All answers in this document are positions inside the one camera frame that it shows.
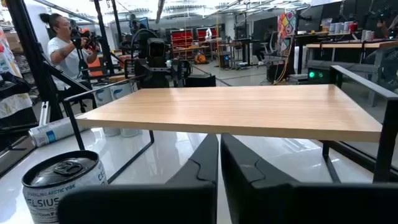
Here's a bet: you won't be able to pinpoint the person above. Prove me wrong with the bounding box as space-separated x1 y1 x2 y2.
39 12 100 103

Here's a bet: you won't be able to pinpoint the colourful packaging stack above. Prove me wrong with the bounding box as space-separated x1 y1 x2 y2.
0 26 34 119

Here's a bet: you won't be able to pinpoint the colourful painted panel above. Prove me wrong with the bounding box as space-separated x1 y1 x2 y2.
276 11 298 58

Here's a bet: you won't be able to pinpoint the black rig frame post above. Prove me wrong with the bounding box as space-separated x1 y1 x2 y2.
6 0 124 122

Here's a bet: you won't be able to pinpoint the white table cover sheet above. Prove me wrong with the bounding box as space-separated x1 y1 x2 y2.
0 127 374 224

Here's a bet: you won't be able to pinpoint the orange chair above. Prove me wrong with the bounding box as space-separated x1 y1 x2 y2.
88 55 106 78

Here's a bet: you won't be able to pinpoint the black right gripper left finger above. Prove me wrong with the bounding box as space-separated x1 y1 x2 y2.
57 133 220 224

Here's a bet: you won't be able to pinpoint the white Celsius beverage can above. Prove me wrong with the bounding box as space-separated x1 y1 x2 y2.
27 114 91 148
21 150 109 224

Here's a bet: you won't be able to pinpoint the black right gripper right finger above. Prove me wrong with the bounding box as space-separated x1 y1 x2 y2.
220 133 398 224

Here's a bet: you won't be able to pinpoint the black table frame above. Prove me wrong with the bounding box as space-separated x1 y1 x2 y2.
0 123 398 180

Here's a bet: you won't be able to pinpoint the black computer green lights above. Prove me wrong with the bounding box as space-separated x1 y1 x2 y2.
307 67 332 85

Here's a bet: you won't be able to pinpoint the wooden desk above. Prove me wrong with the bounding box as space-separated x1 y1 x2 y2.
306 39 398 106

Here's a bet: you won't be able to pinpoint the black monitor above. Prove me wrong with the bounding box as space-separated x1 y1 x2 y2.
297 4 324 34

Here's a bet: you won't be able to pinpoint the person's black video camera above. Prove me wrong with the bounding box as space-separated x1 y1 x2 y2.
70 26 102 82

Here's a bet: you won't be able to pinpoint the red storage shelving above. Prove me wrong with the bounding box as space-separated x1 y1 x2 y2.
170 28 218 60

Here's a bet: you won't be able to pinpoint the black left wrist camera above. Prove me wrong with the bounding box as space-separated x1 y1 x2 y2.
147 38 166 68

